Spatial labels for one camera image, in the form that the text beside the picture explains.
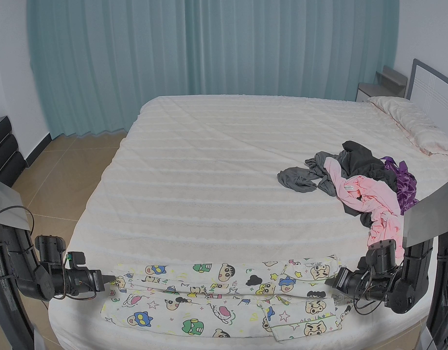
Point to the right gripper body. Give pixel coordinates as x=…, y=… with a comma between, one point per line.
x=351, y=281

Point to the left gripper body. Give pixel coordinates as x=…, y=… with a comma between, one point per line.
x=83, y=281

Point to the white printed pyjama top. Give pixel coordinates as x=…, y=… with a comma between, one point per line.
x=194, y=312

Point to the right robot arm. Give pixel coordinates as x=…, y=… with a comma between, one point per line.
x=410, y=279

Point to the pink garment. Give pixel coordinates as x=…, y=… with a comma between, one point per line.
x=373, y=191

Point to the purple garment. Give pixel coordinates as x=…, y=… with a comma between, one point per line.
x=404, y=188

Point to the grey garment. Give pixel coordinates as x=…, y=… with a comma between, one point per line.
x=300, y=179

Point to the black garment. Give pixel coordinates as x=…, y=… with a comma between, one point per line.
x=362, y=159

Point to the black chest of drawers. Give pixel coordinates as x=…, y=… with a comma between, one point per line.
x=5, y=155

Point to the bed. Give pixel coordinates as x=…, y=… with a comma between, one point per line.
x=209, y=177

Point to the cream pillow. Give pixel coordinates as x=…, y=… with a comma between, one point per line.
x=413, y=122

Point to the grey white bedside table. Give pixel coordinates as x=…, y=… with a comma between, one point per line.
x=373, y=91

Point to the blue-green curtain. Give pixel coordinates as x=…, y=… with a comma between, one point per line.
x=209, y=49

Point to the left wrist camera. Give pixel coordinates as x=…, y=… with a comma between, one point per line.
x=76, y=260

